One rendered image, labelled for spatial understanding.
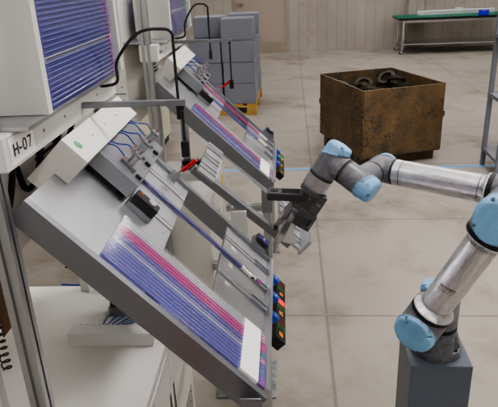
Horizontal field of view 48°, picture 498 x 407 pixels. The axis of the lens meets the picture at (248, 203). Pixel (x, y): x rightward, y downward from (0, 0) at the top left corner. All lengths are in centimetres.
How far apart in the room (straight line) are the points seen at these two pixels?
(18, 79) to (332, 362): 190
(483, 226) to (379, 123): 361
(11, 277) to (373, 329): 199
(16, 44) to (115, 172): 42
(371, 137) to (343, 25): 784
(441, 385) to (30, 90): 140
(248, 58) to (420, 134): 263
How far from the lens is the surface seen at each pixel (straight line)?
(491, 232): 142
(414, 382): 185
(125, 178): 152
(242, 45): 697
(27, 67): 128
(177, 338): 132
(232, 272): 171
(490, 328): 305
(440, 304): 159
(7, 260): 128
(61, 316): 201
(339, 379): 259
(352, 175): 157
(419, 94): 509
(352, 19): 1267
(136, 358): 174
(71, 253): 127
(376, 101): 491
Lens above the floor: 166
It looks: 22 degrees down
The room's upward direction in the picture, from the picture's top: 3 degrees counter-clockwise
